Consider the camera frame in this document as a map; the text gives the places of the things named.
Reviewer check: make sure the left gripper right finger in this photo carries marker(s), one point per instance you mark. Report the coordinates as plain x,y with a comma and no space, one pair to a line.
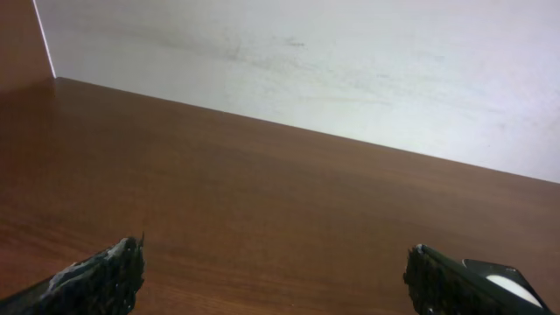
438,284

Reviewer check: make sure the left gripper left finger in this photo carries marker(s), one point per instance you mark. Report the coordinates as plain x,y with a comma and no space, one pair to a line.
105,283

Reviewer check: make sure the black smartphone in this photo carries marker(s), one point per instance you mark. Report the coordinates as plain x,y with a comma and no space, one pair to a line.
508,278

